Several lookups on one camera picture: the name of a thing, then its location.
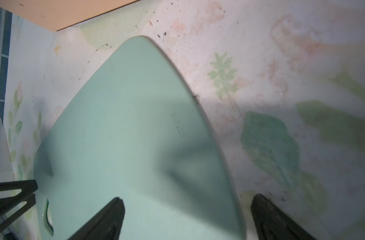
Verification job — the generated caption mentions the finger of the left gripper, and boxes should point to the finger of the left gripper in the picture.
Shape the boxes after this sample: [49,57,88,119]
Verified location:
[0,180,38,233]

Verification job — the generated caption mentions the wooden file organizer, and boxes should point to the wooden file organizer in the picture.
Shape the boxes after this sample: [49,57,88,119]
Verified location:
[0,0,135,32]

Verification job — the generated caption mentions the green cutting board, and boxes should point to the green cutting board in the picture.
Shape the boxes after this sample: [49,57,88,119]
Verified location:
[34,36,246,240]

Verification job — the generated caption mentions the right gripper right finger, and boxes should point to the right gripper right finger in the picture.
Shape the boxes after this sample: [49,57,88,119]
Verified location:
[250,194,315,240]

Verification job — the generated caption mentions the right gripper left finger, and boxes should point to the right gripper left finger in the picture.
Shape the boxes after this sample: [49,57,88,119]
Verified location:
[69,197,125,240]

